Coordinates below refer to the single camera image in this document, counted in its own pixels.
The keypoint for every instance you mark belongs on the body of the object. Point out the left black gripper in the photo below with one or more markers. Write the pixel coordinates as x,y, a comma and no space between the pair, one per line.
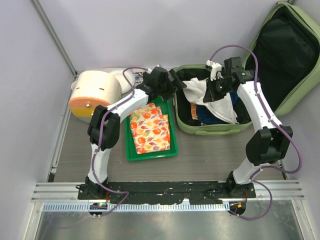
177,84

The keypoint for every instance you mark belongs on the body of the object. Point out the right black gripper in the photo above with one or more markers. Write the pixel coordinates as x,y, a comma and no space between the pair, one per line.
211,95

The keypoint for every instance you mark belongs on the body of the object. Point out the white garment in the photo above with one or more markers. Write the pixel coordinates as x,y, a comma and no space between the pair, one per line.
195,90

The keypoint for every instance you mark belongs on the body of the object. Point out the floral orange cloth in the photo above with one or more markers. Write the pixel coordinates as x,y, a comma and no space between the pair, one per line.
150,129

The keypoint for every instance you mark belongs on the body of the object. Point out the green hard-shell suitcase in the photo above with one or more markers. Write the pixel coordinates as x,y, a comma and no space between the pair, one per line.
283,66

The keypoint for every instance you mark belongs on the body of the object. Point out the cream round drawer cabinet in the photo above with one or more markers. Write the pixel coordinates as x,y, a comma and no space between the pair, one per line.
93,88

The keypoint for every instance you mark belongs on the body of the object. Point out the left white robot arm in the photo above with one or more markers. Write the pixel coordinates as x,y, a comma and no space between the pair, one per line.
104,127

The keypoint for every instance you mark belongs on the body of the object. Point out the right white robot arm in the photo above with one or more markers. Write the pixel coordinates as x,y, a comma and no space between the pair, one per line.
270,141

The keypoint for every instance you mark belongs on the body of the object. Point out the blue garment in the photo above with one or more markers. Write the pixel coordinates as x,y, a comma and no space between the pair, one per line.
207,116

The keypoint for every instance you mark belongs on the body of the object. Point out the patterned cloth placemat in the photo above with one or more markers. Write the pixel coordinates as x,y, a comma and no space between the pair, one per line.
137,72

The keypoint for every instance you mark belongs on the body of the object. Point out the white paper plate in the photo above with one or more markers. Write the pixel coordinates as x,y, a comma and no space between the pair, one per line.
125,83

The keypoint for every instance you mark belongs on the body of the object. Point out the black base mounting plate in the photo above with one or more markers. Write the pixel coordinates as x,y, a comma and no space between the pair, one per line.
119,188

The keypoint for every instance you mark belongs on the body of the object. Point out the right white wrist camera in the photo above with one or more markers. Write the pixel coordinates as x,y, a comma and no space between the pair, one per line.
215,70

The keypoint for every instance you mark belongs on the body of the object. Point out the white slotted cable duct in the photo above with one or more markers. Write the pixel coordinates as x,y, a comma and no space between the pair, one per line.
185,206

